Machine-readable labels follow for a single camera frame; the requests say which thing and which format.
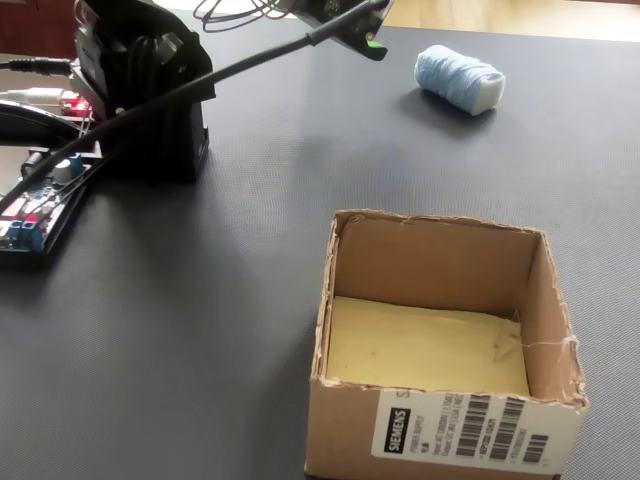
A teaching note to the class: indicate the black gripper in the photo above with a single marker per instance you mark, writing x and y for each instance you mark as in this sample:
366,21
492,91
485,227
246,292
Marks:
315,10

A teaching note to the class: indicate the light blue yarn block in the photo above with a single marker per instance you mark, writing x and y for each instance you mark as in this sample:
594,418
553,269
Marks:
455,75

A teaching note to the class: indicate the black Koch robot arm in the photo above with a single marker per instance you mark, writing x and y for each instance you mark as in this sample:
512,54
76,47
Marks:
165,140

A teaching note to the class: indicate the yellow paper box liner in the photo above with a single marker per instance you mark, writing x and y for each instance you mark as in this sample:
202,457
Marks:
415,345

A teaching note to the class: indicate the open cardboard box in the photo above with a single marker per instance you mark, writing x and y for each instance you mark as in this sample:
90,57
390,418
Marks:
345,430

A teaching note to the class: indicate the small board with red LED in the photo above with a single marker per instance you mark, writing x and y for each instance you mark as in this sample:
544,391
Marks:
75,104

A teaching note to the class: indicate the black textured table mat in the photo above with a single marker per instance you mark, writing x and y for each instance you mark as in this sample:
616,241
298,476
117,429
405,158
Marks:
200,325

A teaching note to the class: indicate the reddish brown wooden furniture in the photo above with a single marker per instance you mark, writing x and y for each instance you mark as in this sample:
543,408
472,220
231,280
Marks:
30,25

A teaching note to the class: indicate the black curved band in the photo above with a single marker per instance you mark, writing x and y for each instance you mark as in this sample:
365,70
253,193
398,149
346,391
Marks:
30,117

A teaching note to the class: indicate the electronics circuit board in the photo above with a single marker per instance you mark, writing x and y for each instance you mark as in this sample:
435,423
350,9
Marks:
55,245

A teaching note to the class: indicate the blue controller circuit board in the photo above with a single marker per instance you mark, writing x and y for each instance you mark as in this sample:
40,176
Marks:
35,220

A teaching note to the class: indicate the white Siemens shipping label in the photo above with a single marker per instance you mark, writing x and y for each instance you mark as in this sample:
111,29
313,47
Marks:
480,430

